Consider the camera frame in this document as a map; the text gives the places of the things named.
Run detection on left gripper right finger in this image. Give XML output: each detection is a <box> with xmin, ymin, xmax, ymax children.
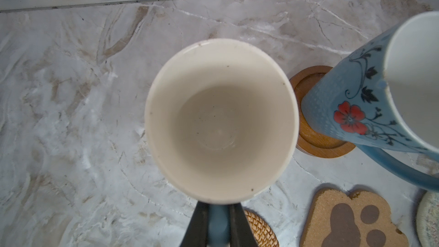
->
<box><xmin>229</xmin><ymin>203</ymin><xmax>258</xmax><ymax>247</ymax></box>

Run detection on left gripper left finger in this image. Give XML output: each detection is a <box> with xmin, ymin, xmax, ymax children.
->
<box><xmin>180</xmin><ymin>201</ymin><xmax>209</xmax><ymax>247</ymax></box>

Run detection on woven rattan coaster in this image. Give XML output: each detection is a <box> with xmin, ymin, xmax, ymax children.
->
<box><xmin>244</xmin><ymin>209</ymin><xmax>280</xmax><ymax>247</ymax></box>

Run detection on cork paw coaster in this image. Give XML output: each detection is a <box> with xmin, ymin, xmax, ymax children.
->
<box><xmin>300</xmin><ymin>188</ymin><xmax>409</xmax><ymax>247</ymax></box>

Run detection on brown wooden coaster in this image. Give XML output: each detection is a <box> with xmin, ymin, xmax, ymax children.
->
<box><xmin>290</xmin><ymin>66</ymin><xmax>356</xmax><ymax>159</ymax></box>

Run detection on multicolour woven coaster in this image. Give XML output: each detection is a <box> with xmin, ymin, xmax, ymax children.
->
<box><xmin>416</xmin><ymin>192</ymin><xmax>439</xmax><ymax>247</ymax></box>

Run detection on light blue patterned mug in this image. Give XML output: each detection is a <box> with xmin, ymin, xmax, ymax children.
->
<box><xmin>300</xmin><ymin>11</ymin><xmax>439</xmax><ymax>192</ymax></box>

